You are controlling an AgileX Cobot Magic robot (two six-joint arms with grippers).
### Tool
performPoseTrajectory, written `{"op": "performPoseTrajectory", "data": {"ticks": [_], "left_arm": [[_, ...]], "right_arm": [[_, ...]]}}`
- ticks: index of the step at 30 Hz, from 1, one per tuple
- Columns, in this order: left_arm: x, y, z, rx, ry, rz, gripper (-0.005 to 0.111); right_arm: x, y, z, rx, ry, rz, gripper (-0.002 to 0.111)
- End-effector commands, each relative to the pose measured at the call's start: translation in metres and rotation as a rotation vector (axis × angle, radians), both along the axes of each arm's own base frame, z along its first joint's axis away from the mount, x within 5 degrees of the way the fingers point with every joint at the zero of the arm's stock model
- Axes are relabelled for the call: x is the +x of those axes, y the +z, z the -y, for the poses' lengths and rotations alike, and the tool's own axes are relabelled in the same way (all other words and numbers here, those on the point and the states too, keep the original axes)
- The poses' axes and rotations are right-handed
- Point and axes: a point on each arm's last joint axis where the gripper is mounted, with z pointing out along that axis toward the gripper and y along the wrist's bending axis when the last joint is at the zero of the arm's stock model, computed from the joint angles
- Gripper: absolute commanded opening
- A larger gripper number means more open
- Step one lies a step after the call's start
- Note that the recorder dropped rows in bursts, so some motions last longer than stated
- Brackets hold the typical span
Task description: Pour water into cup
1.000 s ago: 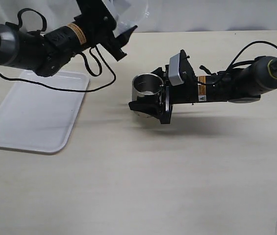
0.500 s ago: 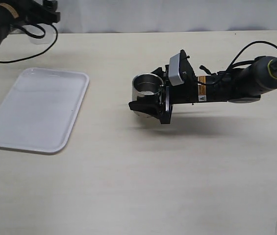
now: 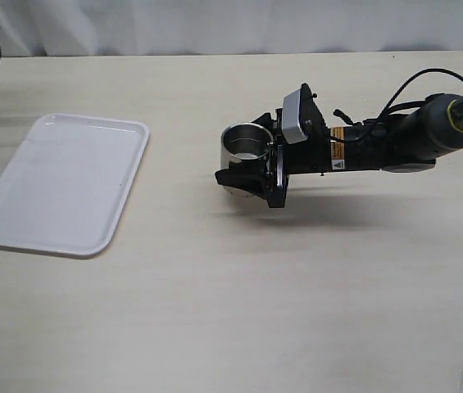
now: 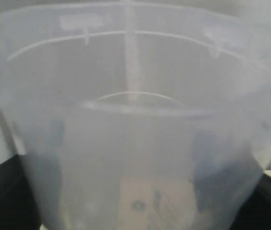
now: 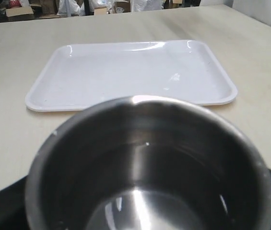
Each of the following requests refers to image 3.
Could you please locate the white plastic tray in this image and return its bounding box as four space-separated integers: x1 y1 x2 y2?
0 113 150 258

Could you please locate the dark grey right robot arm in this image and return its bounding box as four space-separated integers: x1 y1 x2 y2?
215 84 463 208

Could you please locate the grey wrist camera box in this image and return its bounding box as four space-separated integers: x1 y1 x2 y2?
281 88 308 144

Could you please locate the white curtain backdrop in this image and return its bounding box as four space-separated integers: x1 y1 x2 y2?
0 1 463 56

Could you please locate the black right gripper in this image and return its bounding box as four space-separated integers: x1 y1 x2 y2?
215 83 387 208

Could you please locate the stainless steel cup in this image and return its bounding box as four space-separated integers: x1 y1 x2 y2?
220 123 274 191

